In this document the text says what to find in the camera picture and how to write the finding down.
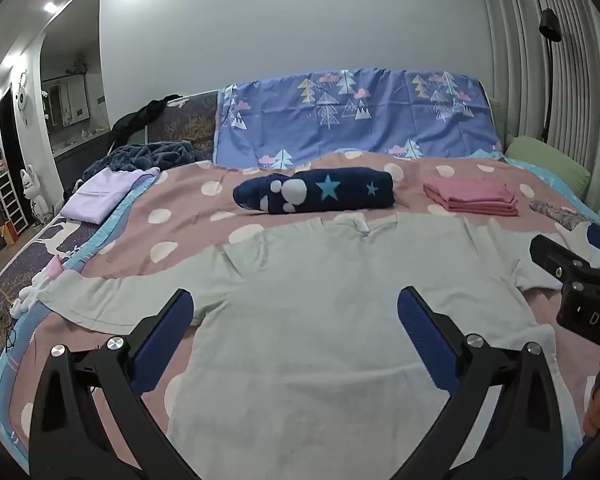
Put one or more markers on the black garment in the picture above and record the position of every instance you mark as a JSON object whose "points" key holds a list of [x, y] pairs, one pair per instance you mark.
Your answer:
{"points": [[140, 115]]}

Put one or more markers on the white ladder rack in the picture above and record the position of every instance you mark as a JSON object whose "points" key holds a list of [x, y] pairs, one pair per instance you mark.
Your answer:
{"points": [[10, 202]]}

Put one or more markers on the green pillow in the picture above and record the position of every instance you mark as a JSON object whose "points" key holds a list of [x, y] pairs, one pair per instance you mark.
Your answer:
{"points": [[550, 165]]}

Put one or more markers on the navy star-print folded garment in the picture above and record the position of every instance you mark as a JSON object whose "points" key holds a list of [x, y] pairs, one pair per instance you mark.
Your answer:
{"points": [[330, 190]]}

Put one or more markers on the white cat figurine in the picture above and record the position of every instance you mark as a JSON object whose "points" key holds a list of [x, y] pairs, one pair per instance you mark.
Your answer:
{"points": [[34, 195]]}

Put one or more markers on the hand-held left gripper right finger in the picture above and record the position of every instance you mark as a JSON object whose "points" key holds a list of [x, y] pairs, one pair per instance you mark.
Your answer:
{"points": [[425, 340]]}

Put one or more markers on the white wall clock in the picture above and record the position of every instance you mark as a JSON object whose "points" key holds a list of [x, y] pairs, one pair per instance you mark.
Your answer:
{"points": [[22, 95]]}

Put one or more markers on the black floor lamp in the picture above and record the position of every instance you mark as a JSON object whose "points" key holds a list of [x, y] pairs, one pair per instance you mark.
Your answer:
{"points": [[549, 25]]}

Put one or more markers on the grey patterned garment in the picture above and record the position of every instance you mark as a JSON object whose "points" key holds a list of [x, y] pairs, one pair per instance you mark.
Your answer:
{"points": [[560, 212]]}

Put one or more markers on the pink polka dot blanket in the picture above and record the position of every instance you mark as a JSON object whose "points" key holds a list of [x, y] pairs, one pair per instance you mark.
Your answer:
{"points": [[190, 210]]}

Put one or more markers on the orange paper bag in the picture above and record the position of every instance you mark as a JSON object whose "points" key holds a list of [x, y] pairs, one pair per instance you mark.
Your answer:
{"points": [[8, 234]]}

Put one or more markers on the pink folded clothes stack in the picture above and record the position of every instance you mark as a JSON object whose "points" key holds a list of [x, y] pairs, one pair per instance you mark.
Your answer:
{"points": [[472, 195]]}

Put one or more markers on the pale green t-shirt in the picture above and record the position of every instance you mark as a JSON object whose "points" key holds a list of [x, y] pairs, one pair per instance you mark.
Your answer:
{"points": [[305, 310]]}

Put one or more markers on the dark blue fuzzy blanket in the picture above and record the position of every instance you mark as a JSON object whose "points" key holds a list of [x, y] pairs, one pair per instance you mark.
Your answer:
{"points": [[150, 155]]}

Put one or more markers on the lavender folded garment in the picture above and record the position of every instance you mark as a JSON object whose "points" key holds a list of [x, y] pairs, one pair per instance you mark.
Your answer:
{"points": [[102, 192]]}

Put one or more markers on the white pleated curtain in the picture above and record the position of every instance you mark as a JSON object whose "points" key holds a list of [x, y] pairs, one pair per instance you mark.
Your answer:
{"points": [[585, 110]]}

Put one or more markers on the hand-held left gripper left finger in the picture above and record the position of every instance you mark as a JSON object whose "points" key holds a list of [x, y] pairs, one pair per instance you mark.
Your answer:
{"points": [[162, 345]]}

